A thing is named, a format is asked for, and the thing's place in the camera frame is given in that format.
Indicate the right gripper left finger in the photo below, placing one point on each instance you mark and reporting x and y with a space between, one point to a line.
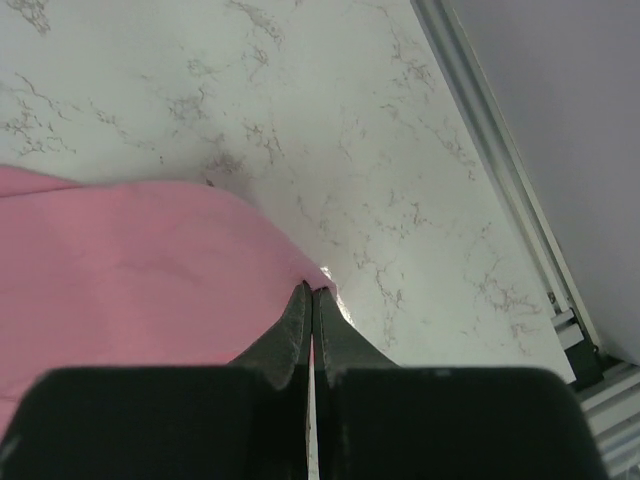
282 353

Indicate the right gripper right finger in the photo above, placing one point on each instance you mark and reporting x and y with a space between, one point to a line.
338 345

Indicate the pink t shirt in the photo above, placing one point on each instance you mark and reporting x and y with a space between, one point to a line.
142 273

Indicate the right aluminium table rail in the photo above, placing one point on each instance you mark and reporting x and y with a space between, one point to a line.
608 389

